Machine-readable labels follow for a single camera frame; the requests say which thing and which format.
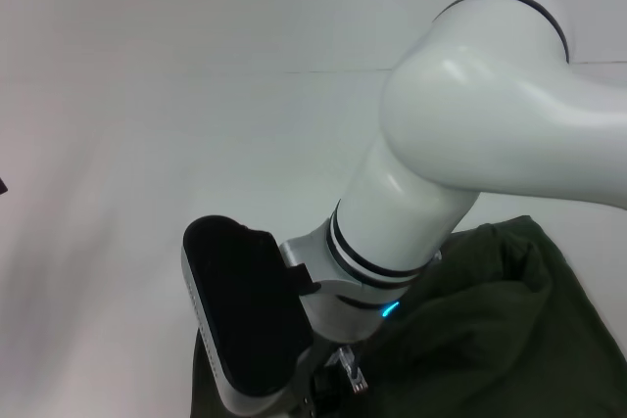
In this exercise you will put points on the dark green FREE t-shirt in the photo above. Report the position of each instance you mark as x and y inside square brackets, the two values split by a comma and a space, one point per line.
[490, 339]

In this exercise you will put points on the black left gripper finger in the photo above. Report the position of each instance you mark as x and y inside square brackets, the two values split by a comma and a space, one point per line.
[3, 185]

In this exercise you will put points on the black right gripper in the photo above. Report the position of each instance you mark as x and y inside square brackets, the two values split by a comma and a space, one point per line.
[321, 388]

